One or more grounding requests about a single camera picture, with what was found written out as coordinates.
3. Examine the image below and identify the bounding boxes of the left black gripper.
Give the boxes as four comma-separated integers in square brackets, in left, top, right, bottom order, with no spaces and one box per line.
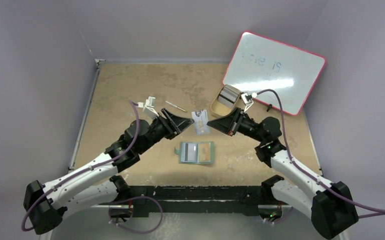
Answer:
[138,108,194,154]

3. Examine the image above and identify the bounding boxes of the white VIP card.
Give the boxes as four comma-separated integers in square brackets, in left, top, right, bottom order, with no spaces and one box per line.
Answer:
[191,109,210,135]

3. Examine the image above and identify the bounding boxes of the grey credit card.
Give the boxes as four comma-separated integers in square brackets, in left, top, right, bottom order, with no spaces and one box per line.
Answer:
[181,142,198,163]

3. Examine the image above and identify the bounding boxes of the green card holder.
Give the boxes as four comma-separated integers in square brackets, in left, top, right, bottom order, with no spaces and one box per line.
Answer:
[173,141,215,165]

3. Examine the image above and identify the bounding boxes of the gold credit card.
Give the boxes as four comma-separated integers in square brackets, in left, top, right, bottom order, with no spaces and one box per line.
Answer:
[197,142,212,163]

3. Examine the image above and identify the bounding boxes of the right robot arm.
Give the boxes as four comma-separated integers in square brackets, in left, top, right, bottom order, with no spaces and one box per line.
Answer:
[207,107,359,240]

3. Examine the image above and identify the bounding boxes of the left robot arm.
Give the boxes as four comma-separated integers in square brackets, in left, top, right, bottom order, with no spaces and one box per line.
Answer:
[21,108,194,235]

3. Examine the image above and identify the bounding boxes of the stack of cards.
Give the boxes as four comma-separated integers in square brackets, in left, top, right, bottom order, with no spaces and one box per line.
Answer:
[216,85,241,109]

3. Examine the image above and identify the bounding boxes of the green tipped marker pen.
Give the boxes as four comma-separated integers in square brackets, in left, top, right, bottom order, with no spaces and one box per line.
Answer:
[164,100,188,113]

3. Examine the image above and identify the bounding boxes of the beige oval tray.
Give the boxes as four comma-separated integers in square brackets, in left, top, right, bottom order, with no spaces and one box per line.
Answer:
[210,84,241,118]

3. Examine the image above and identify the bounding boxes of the pink framed whiteboard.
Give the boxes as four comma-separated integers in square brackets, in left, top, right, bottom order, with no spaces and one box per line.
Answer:
[222,31,327,116]

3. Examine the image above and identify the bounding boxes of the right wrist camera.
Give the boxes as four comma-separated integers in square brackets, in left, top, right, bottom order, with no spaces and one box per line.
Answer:
[240,92,258,113]

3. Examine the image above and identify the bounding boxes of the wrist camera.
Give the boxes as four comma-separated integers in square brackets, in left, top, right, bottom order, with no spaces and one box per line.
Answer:
[137,96,159,120]
[240,92,258,113]

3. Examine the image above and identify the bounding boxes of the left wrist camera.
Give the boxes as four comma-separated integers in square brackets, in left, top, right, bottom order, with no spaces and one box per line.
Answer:
[137,96,159,120]

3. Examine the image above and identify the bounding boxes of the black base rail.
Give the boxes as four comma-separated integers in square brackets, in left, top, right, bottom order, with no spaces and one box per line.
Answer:
[106,185,293,218]

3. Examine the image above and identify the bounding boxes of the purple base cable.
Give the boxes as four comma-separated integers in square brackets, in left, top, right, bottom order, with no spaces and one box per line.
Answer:
[107,194,165,235]

